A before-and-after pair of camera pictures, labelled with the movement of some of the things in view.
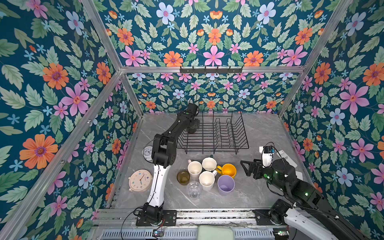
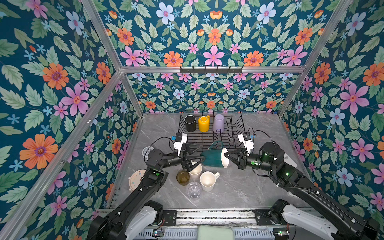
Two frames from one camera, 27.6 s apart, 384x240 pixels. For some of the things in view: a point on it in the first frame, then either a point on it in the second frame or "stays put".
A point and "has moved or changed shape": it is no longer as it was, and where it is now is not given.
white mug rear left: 194,168 stays put
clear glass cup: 193,189 stays put
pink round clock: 140,180 stays put
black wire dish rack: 218,130 stays put
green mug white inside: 209,164 has moved or changed shape
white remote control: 282,154 stays put
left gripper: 195,124 → 185,162
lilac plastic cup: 225,185 → 218,123
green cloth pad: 215,232 stays put
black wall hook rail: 210,71 stays put
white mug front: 206,179 stays put
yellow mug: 227,169 → 204,123
